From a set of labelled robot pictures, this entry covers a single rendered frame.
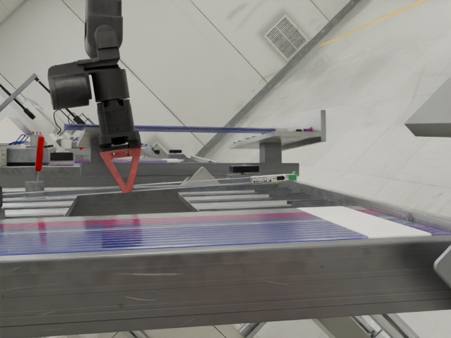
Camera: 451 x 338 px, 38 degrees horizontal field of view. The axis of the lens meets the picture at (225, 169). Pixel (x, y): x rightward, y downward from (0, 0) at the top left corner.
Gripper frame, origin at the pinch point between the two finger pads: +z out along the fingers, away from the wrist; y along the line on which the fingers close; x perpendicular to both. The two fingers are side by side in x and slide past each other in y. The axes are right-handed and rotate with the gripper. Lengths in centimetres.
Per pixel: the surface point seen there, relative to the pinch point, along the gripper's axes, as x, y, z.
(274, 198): 22.2, 12.1, 4.3
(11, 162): -35, -118, -5
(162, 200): 6.2, -8.3, 4.2
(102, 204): -4.6, -8.4, 3.2
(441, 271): 22, 64, 5
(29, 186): -16.2, -5.4, -2.4
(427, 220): 28, 52, 4
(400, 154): 132, -183, 20
